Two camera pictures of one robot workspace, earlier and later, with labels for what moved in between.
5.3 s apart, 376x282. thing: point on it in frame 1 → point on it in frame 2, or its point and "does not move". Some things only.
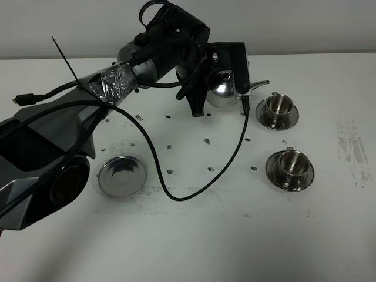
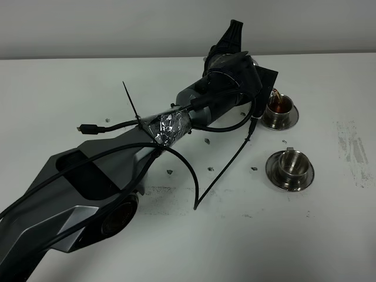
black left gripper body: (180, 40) → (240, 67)
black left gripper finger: (196, 93) → (230, 42)
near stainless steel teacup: (293, 167) does not move
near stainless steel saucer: (274, 174) does not move
